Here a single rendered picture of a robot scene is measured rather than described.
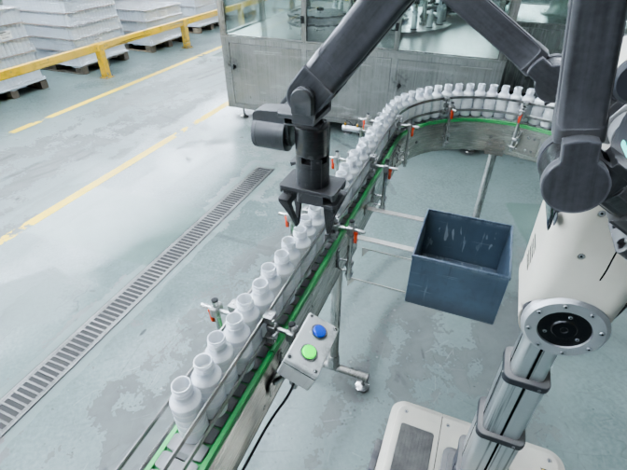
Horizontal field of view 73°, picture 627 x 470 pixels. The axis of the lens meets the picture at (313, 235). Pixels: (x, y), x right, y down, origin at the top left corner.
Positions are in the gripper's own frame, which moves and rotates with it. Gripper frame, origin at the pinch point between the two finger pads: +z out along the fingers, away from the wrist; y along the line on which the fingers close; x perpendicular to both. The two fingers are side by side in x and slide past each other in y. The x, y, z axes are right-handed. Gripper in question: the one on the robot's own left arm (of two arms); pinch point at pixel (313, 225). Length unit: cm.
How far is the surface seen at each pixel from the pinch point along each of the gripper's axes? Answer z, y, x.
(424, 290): 59, 19, 56
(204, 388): 27.8, -13.6, -22.6
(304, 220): 23.2, -15.7, 31.6
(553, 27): 54, 77, 539
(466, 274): 48, 31, 56
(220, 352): 25.8, -14.4, -15.2
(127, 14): 81, -575, 565
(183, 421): 30.3, -14.7, -28.8
